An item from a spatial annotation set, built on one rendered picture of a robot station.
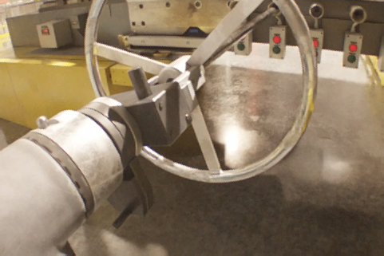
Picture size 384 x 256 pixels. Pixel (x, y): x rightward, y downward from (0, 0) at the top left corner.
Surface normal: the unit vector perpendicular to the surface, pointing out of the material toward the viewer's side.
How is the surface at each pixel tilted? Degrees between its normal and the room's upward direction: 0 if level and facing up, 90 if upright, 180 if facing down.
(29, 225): 67
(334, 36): 90
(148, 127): 90
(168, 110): 73
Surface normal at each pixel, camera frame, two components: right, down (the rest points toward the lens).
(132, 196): -0.43, 0.44
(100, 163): 0.84, -0.12
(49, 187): 0.73, -0.35
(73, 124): 0.22, -0.79
